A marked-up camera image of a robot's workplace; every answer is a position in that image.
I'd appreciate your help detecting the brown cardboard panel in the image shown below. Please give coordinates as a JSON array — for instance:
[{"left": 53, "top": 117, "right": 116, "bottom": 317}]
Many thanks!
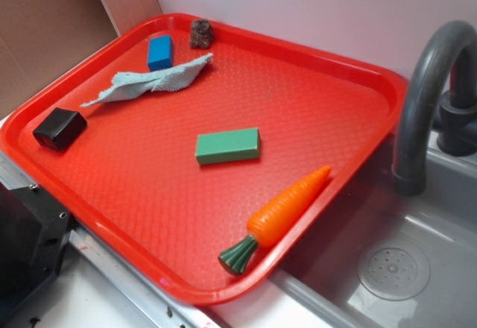
[{"left": 1, "top": 0, "right": 162, "bottom": 117}]

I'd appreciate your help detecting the green rectangular block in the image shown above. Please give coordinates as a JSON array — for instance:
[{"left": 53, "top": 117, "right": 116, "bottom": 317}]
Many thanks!
[{"left": 195, "top": 127, "right": 261, "bottom": 165}]

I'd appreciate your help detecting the grey toy sink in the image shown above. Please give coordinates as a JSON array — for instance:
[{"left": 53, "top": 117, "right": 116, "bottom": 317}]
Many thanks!
[{"left": 271, "top": 139, "right": 476, "bottom": 327}]

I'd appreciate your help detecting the orange toy carrot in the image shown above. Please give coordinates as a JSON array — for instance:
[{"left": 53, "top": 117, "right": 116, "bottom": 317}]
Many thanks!
[{"left": 218, "top": 165, "right": 332, "bottom": 276}]

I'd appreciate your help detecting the red plastic tray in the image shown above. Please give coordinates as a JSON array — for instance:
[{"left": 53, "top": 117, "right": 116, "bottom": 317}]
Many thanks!
[{"left": 1, "top": 14, "right": 407, "bottom": 306}]

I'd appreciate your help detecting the black metal mount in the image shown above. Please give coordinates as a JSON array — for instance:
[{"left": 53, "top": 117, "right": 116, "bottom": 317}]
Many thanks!
[{"left": 1, "top": 185, "right": 72, "bottom": 326}]

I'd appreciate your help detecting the grey toy faucet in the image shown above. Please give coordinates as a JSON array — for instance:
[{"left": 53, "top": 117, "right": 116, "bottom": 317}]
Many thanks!
[{"left": 392, "top": 20, "right": 476, "bottom": 196}]

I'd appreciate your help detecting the black rounded block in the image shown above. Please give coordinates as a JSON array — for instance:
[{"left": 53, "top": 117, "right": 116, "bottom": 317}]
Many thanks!
[{"left": 33, "top": 108, "right": 87, "bottom": 152}]

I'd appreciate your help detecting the light blue cloth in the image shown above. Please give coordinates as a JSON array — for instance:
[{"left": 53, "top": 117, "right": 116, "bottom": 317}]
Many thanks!
[{"left": 80, "top": 53, "right": 213, "bottom": 108}]

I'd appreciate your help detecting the blue rectangular block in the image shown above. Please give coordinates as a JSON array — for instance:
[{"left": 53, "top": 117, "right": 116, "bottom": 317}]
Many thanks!
[{"left": 147, "top": 35, "right": 174, "bottom": 72}]

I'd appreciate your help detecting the small brown figurine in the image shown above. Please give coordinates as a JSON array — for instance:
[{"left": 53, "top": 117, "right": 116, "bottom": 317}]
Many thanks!
[{"left": 189, "top": 19, "right": 215, "bottom": 49}]

